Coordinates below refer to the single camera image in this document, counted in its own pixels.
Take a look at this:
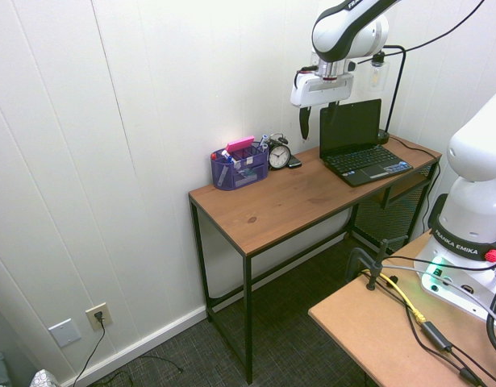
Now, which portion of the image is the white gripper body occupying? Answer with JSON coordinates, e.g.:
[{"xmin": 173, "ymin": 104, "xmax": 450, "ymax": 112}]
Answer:
[{"xmin": 290, "ymin": 72, "xmax": 356, "ymax": 110}]

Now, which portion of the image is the black laptop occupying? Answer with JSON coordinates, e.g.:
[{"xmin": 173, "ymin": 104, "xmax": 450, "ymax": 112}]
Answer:
[{"xmin": 319, "ymin": 98, "xmax": 415, "ymax": 188}]

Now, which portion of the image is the black twin-bell alarm clock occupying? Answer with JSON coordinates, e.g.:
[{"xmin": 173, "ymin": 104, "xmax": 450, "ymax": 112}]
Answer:
[{"xmin": 267, "ymin": 132, "xmax": 293, "ymax": 171}]

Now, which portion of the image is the black desk lamp glass shade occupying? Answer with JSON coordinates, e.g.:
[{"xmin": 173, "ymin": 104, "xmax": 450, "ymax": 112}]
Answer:
[{"xmin": 367, "ymin": 44, "xmax": 407, "ymax": 146}]

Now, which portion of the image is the pink sticky note pad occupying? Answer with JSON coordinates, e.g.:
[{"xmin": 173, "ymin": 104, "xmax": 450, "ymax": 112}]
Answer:
[{"xmin": 226, "ymin": 136, "xmax": 256, "ymax": 153}]

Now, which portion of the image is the purple mesh desk organizer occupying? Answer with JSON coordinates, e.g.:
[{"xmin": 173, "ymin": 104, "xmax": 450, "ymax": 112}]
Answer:
[{"xmin": 210, "ymin": 140, "xmax": 270, "ymax": 192}]

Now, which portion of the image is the black metal table clamp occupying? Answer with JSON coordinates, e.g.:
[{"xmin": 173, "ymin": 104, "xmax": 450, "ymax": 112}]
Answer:
[{"xmin": 347, "ymin": 237, "xmax": 411, "ymax": 292}]

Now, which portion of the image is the white patterned tissue box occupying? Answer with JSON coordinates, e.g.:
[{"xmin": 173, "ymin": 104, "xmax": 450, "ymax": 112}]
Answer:
[{"xmin": 29, "ymin": 368, "xmax": 60, "ymax": 387}]

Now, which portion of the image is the wooden desk black metal frame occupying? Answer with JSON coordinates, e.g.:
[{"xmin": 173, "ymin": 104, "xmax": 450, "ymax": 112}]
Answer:
[{"xmin": 188, "ymin": 134, "xmax": 443, "ymax": 385}]

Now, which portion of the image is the black lamp power cord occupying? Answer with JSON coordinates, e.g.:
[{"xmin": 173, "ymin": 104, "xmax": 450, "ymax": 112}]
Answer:
[{"xmin": 386, "ymin": 136, "xmax": 442, "ymax": 231}]

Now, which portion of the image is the black cable along robot arm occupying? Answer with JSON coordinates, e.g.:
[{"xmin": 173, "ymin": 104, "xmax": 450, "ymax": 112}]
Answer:
[{"xmin": 354, "ymin": 0, "xmax": 486, "ymax": 65}]

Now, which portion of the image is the gray cable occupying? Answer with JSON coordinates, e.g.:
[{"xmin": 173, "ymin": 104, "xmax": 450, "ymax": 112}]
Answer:
[{"xmin": 381, "ymin": 260, "xmax": 496, "ymax": 316}]

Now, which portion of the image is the yellow network cable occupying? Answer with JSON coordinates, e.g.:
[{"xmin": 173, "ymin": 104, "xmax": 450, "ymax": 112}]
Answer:
[{"xmin": 381, "ymin": 273, "xmax": 429, "ymax": 326}]

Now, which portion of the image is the black inline cable adapter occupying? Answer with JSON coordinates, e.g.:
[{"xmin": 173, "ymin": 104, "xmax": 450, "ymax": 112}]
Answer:
[{"xmin": 419, "ymin": 320, "xmax": 455, "ymax": 352}]

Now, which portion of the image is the thick black robot base cable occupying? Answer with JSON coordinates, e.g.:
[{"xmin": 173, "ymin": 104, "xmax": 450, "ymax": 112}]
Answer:
[{"xmin": 484, "ymin": 277, "xmax": 496, "ymax": 344}]

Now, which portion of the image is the beige wall power outlet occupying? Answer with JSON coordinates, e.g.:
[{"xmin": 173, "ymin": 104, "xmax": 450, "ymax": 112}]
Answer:
[{"xmin": 85, "ymin": 302, "xmax": 113, "ymax": 333}]

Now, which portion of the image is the black power cable on floor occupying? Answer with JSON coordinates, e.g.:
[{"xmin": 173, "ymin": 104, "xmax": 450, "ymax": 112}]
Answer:
[{"xmin": 71, "ymin": 311, "xmax": 185, "ymax": 387}]

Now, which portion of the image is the white blank wall plate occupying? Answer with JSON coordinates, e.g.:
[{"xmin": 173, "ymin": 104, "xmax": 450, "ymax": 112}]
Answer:
[{"xmin": 48, "ymin": 318, "xmax": 81, "ymax": 349}]

